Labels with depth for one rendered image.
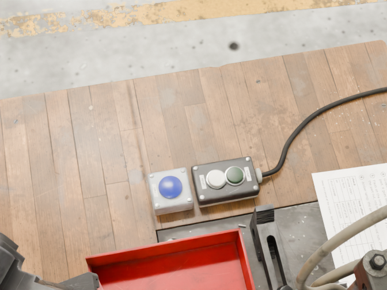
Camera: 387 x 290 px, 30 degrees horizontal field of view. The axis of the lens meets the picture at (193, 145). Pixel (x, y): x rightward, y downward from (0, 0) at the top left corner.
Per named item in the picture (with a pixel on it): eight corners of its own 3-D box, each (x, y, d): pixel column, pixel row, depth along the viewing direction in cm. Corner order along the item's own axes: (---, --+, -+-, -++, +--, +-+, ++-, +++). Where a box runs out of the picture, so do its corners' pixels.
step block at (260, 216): (249, 225, 122) (254, 206, 114) (265, 222, 122) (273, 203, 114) (258, 261, 119) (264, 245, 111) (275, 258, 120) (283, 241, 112)
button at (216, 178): (205, 176, 124) (206, 171, 122) (222, 173, 124) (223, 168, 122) (209, 191, 122) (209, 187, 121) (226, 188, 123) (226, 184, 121)
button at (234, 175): (223, 172, 124) (224, 168, 122) (240, 170, 124) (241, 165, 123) (227, 188, 123) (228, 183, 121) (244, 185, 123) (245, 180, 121)
